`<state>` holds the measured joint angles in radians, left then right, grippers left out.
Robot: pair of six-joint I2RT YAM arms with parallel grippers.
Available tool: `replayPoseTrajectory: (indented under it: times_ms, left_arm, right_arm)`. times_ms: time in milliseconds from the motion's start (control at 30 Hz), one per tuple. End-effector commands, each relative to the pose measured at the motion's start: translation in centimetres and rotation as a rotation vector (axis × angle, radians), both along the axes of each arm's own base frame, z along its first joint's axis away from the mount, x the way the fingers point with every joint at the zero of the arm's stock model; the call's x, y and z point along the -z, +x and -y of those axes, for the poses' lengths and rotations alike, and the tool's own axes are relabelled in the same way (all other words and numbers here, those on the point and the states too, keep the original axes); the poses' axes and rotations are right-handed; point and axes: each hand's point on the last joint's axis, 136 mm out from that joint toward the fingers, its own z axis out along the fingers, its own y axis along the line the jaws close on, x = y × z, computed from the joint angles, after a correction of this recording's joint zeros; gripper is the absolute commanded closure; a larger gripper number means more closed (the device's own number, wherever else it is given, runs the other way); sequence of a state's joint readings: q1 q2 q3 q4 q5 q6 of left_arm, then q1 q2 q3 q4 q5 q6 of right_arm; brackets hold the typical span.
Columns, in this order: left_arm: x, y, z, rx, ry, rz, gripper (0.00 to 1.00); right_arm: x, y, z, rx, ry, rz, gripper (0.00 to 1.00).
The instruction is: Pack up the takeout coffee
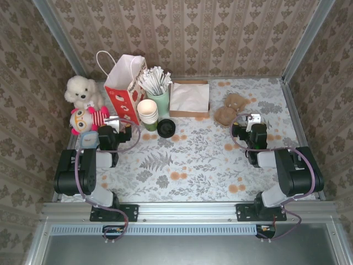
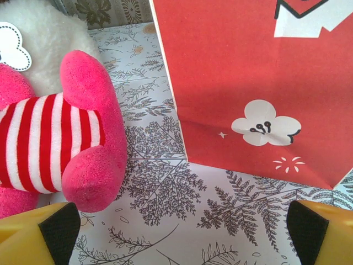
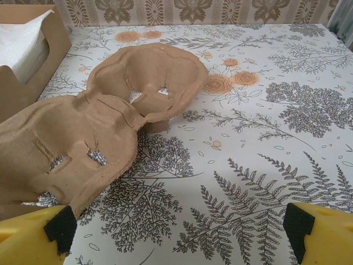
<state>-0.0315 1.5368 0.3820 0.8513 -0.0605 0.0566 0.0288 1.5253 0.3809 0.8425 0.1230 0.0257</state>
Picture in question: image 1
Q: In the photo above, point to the red white paper gift bag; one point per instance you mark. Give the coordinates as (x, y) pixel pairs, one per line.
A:
(121, 74)

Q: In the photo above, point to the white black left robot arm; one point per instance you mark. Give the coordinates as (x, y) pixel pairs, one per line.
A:
(88, 176)

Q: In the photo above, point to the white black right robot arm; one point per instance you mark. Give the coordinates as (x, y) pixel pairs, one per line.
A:
(295, 176)

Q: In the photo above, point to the light blue plastic box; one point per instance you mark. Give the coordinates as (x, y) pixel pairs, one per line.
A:
(88, 140)

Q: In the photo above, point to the pink striped plush doll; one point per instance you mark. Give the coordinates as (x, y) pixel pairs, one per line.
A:
(81, 121)

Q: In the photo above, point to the brown cardboard napkin tray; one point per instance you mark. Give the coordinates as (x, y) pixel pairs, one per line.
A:
(190, 114)

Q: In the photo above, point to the floral patterned table cover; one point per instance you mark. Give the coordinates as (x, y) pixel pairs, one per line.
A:
(193, 165)

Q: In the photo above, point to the white plush dog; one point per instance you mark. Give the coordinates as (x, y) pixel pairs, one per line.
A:
(82, 91)

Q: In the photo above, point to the white paper napkin stack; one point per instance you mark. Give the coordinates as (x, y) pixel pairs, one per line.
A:
(190, 96)

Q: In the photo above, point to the bundle of wrapped straws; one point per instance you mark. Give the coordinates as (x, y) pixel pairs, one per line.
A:
(154, 80)

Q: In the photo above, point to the grey metal panel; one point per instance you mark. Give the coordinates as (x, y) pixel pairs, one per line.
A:
(179, 251)

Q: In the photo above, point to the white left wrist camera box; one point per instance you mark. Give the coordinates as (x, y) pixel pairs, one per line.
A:
(113, 122)

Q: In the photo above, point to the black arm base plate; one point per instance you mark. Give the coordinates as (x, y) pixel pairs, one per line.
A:
(129, 212)
(244, 212)

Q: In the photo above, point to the aluminium frame rail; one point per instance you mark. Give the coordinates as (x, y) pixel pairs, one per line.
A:
(187, 211)

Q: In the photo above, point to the aluminium frame post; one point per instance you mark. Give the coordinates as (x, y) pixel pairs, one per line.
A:
(59, 36)
(306, 41)

